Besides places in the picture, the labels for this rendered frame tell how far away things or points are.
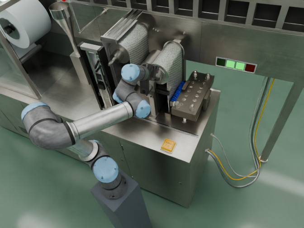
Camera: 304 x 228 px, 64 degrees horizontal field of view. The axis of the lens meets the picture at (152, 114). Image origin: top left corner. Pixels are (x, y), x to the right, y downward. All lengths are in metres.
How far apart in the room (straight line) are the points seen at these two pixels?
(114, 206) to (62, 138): 0.59
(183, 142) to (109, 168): 0.53
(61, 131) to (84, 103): 0.98
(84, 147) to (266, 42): 1.13
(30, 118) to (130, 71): 0.45
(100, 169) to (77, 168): 1.44
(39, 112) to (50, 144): 0.14
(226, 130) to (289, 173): 0.71
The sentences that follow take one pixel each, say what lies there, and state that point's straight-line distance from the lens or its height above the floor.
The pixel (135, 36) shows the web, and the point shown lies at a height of 1.39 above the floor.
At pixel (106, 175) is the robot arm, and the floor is 1.12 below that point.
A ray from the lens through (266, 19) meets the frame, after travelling 1.56.
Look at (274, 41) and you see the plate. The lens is 1.53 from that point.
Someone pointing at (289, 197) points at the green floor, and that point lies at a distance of 2.54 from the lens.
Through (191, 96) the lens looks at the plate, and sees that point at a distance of 1.63.
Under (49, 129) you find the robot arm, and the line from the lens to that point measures 0.95.
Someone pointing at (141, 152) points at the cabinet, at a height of 0.76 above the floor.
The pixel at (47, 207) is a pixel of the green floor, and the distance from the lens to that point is 2.61.
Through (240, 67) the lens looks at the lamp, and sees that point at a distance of 1.65.
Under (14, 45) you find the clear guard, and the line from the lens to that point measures 1.92.
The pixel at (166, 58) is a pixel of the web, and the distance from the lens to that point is 1.48.
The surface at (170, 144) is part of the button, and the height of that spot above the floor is 0.92.
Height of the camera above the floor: 2.17
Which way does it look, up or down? 48 degrees down
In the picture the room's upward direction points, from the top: 8 degrees counter-clockwise
